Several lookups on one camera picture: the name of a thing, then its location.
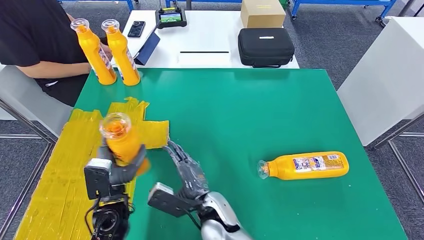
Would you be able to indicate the black carrying case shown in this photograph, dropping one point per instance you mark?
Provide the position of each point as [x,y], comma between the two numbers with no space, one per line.
[266,48]

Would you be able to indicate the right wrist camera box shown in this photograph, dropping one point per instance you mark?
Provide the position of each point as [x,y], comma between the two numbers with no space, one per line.
[165,198]

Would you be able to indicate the white desk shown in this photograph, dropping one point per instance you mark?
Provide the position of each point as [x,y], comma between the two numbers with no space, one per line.
[205,33]

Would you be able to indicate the yellow plastic sheet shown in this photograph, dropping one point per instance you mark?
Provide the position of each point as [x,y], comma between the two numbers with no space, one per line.
[59,198]

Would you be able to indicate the white side table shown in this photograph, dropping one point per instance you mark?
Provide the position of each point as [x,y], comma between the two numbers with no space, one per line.
[377,82]
[26,106]

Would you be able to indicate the person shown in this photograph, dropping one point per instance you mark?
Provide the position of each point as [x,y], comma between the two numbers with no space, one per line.
[33,33]

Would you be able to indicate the brown cardboard box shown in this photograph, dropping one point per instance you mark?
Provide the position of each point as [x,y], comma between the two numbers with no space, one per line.
[263,14]

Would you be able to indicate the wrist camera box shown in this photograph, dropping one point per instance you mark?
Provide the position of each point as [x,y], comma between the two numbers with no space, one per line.
[97,179]
[165,198]

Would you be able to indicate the metal table frame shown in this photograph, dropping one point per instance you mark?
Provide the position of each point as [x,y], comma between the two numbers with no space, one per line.
[28,126]
[405,170]

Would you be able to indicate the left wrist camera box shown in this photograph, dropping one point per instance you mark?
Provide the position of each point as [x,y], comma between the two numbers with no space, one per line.
[97,179]

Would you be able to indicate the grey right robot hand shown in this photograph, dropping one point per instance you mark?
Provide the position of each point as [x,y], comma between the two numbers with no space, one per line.
[192,179]

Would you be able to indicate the orange detergent bottle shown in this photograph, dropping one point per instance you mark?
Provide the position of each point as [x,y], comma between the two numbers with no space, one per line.
[127,64]
[97,61]
[124,142]
[308,165]

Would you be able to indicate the black remote controller with screen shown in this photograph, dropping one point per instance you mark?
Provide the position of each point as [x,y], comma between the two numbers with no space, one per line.
[171,18]

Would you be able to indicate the black smartphone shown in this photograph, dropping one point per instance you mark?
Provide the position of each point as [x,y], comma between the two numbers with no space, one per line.
[136,29]

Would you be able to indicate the blue tablet cover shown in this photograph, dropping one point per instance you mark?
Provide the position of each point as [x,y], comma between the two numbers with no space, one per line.
[149,49]

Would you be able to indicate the blue metal rack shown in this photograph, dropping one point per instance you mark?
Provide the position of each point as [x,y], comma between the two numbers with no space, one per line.
[99,1]
[212,1]
[344,2]

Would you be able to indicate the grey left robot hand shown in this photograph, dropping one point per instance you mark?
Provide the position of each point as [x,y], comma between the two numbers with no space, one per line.
[121,174]

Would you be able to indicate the green plastic crate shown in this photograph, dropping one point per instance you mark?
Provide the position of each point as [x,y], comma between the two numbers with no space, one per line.
[285,2]

